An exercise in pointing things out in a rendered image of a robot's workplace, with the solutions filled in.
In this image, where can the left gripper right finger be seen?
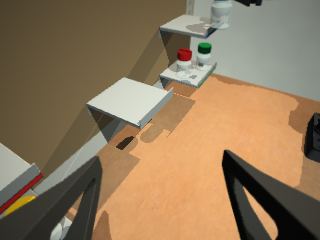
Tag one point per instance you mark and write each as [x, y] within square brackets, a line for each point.
[296, 214]

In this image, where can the white bottle with green cap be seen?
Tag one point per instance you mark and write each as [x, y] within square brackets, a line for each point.
[203, 56]

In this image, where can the white bottle with red cap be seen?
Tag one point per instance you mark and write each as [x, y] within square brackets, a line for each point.
[183, 63]

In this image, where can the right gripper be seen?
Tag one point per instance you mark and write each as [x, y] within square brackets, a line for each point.
[248, 2]

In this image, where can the white bottle with blue cap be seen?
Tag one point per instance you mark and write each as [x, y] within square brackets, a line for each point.
[220, 14]

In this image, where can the clear bottle with yellow cap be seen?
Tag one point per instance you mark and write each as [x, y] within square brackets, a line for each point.
[57, 232]

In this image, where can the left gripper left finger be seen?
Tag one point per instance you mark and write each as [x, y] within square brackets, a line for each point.
[36, 219]

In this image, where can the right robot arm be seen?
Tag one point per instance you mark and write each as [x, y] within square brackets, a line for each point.
[316, 132]

